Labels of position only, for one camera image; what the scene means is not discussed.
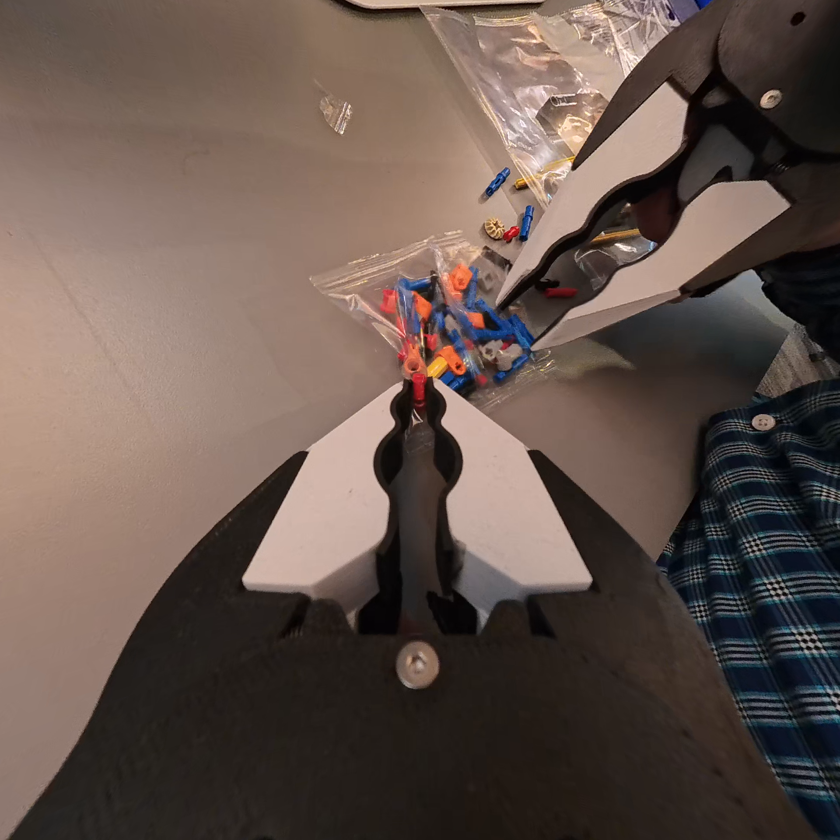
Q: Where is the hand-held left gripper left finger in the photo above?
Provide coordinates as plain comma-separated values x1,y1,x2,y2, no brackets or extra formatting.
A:
242,381,403,632

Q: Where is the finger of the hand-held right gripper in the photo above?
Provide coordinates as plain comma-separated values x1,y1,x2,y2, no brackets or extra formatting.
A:
532,123,791,350
495,80,693,309

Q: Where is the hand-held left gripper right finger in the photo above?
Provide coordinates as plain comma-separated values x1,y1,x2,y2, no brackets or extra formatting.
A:
427,378,595,632

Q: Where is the small zip bag of lego pieces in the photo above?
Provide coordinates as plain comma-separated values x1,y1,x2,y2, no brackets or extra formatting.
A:
310,230,565,460

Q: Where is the person's right forearm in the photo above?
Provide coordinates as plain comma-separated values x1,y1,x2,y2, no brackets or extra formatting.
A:
755,252,840,327

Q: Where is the black lego part in bag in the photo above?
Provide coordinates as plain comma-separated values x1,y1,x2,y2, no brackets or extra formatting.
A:
537,92,608,142

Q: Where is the large clear plastic bag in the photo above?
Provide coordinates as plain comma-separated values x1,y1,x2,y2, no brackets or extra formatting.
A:
420,3,680,217

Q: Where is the blue plaid shirt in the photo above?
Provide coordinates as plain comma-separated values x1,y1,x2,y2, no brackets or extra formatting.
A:
656,381,840,840

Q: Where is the torn clear plastic scrap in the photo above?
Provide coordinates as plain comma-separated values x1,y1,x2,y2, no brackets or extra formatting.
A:
319,82,353,135

